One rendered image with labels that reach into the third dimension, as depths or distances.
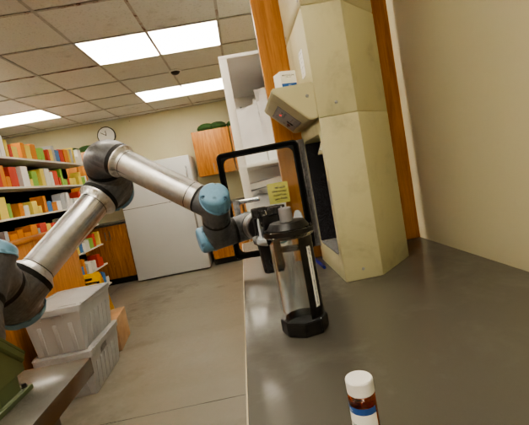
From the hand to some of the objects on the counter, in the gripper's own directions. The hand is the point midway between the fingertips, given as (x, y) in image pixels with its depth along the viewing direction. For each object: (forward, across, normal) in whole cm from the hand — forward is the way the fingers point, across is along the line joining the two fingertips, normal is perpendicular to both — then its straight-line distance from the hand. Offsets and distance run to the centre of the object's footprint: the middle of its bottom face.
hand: (288, 239), depth 82 cm
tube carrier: (0, 0, +19) cm, 19 cm away
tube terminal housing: (-33, +38, +19) cm, 54 cm away
